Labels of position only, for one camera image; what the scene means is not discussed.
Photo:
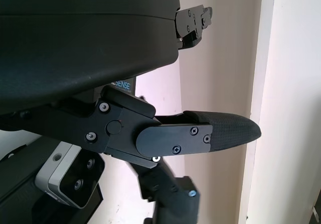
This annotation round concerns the small silver depth camera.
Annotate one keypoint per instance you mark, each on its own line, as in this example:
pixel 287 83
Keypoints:
pixel 72 173

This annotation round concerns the black camera box base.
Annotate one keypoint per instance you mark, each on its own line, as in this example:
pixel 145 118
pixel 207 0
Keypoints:
pixel 15 183

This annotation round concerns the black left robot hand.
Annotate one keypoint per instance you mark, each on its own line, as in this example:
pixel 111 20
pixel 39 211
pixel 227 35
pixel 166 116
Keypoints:
pixel 75 58

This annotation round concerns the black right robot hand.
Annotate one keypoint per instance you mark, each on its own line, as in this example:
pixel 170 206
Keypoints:
pixel 170 199

